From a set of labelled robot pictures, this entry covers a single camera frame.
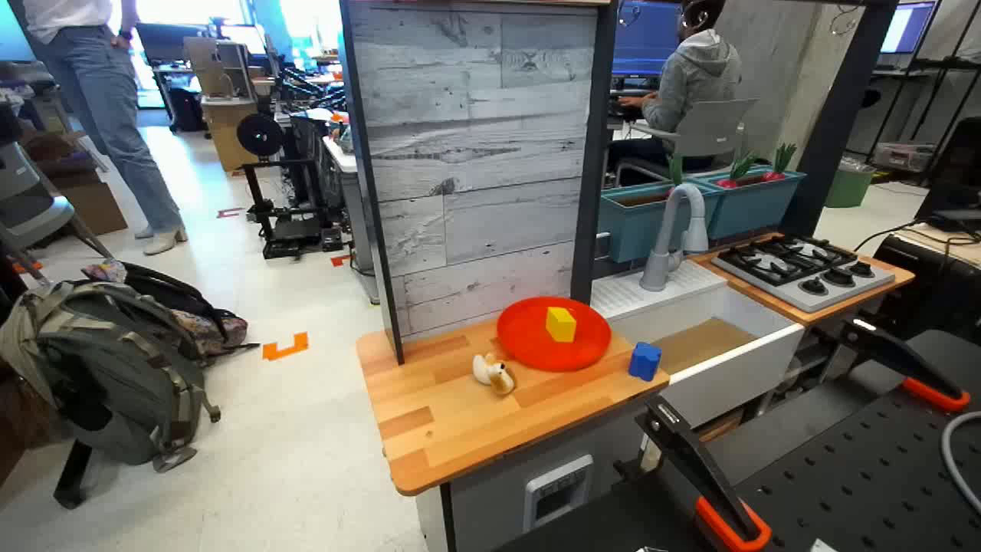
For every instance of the black kitchen frame post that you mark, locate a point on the black kitchen frame post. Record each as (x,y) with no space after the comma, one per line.
(844,102)

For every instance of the standing person in jeans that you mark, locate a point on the standing person in jeans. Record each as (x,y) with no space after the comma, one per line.
(96,92)

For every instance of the white toy sink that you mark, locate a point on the white toy sink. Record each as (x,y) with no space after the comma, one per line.
(756,371)

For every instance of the grey toy stove top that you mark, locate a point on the grey toy stove top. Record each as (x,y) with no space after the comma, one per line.
(792,297)

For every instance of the black equipment stand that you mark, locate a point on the black equipment stand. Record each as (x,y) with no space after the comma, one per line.
(292,218)

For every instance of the green bin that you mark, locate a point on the green bin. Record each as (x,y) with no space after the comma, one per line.
(846,185)

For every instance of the black stove knob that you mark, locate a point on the black stove knob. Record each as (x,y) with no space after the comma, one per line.
(812,287)

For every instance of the grey tap nozzle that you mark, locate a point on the grey tap nozzle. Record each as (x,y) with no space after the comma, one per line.
(660,255)

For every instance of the blue cube block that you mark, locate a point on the blue cube block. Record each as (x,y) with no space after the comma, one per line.
(646,364)

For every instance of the green toy plants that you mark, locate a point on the green toy plants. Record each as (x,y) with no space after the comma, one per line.
(753,167)

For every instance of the wooden kitchen countertop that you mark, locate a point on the wooden kitchen countertop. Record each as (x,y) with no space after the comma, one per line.
(450,419)

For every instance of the grey desk chair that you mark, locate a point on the grey desk chair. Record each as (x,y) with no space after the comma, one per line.
(710,128)

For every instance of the grey green backpack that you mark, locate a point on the grey green backpack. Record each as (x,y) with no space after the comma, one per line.
(112,380)

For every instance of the white and gold toy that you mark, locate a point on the white and gold toy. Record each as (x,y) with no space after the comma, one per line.
(492,368)

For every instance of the cardboard box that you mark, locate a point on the cardboard box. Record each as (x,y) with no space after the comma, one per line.
(92,204)

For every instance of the wooden stove counter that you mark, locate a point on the wooden stove counter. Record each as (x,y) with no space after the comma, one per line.
(816,313)

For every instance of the teal planter box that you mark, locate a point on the teal planter box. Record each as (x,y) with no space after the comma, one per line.
(633,218)
(756,204)

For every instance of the seated person grey hoodie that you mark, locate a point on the seated person grey hoodie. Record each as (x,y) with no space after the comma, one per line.
(701,79)

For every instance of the wooden cabinet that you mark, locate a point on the wooden cabinet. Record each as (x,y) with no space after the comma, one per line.
(231,112)

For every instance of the black brown bag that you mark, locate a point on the black brown bag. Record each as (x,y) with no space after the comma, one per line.
(194,316)

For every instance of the yellow cube block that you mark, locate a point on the yellow cube block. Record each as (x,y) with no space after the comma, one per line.
(559,325)

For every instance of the red round plate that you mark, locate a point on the red round plate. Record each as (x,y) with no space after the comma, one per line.
(526,345)

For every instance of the grey kitchen cabinet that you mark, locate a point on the grey kitchen cabinet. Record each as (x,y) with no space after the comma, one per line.
(492,510)

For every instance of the grey wood-print back panel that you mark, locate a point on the grey wood-print back panel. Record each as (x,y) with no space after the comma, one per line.
(469,155)

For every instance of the blue computer monitor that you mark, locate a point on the blue computer monitor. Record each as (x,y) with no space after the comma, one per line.
(646,35)

